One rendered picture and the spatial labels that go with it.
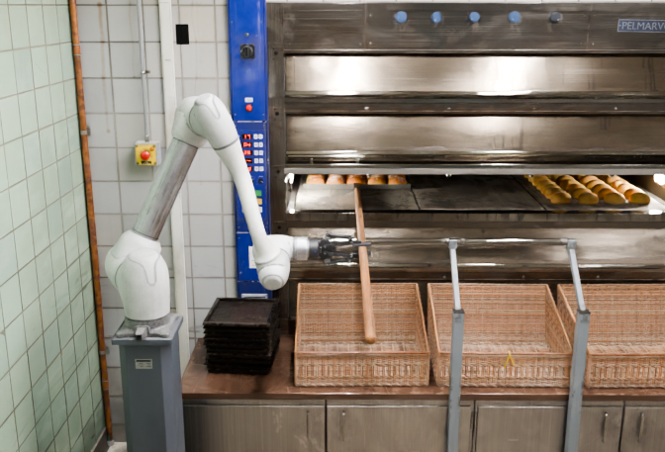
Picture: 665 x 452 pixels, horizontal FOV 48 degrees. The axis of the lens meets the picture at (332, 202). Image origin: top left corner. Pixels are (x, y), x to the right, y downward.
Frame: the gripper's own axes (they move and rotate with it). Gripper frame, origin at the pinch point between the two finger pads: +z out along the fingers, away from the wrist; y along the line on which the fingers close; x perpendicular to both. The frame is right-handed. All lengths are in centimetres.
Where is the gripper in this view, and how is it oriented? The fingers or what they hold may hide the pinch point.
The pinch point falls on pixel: (361, 248)
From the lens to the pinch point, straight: 287.7
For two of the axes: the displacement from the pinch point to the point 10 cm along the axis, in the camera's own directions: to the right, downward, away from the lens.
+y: 0.0, 9.7, 2.5
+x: -0.1, 2.5, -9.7
